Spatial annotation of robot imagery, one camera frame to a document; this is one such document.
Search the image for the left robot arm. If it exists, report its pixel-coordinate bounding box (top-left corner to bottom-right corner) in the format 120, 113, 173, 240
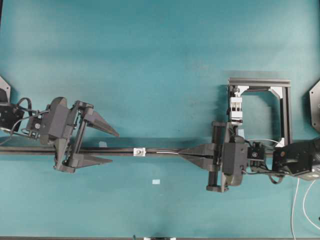
0, 96, 119, 173

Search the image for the white corner bracket lower right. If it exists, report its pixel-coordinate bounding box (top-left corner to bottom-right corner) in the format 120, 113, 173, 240
274, 137, 285, 148

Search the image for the clear tape patch near rail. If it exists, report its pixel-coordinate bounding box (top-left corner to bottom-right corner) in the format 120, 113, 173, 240
99, 141, 108, 148

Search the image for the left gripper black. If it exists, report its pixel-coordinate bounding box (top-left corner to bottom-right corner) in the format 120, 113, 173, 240
39, 97, 119, 173

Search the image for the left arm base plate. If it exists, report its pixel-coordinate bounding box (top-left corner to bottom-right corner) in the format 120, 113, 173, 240
0, 76, 11, 106

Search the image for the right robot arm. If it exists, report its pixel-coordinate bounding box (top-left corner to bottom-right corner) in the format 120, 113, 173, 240
178, 122, 320, 193

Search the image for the thin white wire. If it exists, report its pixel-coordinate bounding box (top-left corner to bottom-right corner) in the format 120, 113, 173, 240
155, 138, 320, 240

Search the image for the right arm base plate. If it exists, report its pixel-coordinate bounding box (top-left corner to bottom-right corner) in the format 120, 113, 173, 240
309, 80, 320, 133

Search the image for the pale tape patch on mat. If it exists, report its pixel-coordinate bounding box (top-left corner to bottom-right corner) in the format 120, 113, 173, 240
152, 179, 161, 185

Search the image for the white wire clamp block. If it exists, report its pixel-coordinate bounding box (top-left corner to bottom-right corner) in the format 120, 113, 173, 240
229, 97, 243, 126

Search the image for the long black aluminium rail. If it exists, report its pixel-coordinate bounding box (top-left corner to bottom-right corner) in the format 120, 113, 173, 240
0, 146, 278, 158

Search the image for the white corner bracket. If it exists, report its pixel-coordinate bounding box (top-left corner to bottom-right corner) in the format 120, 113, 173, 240
268, 86, 283, 101
274, 137, 285, 148
233, 85, 250, 97

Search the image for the white corner bracket upper right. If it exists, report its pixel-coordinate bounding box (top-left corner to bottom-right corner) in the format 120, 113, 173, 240
268, 86, 283, 101

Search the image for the white bracket with hole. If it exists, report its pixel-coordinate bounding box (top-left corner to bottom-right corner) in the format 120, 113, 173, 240
133, 147, 147, 157

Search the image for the black rectangular aluminium frame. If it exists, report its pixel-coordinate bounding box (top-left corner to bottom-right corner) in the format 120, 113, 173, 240
227, 77, 293, 145

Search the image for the white corner bracket upper left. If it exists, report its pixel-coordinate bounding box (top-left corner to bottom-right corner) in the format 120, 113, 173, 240
233, 85, 250, 97

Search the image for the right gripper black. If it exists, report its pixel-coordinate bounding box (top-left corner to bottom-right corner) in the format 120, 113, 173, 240
178, 121, 248, 193

